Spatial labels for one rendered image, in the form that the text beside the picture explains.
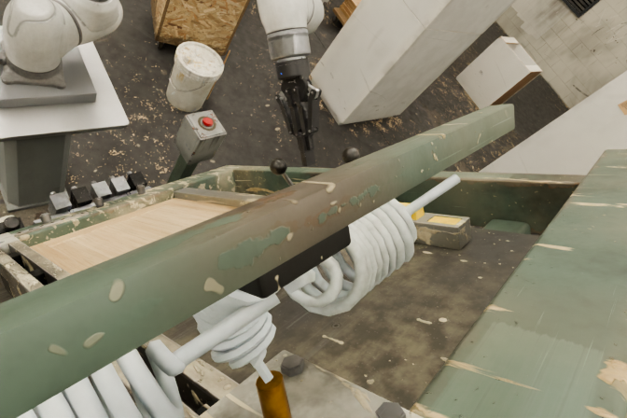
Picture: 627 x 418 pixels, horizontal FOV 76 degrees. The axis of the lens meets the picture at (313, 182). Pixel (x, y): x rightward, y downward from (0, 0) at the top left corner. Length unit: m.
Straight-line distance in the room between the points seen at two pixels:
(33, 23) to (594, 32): 8.14
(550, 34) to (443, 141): 8.58
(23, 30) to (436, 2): 2.29
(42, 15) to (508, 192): 1.37
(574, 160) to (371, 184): 4.03
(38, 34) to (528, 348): 1.47
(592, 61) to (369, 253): 8.39
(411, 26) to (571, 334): 2.78
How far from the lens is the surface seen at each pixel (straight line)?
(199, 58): 2.72
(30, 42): 1.56
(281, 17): 0.88
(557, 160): 4.22
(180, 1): 2.93
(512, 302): 0.38
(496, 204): 0.92
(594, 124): 4.11
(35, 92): 1.68
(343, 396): 0.28
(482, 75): 5.67
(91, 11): 1.60
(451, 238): 0.70
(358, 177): 0.17
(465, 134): 0.26
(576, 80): 8.65
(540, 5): 8.91
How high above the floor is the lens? 2.05
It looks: 44 degrees down
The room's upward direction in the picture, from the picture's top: 44 degrees clockwise
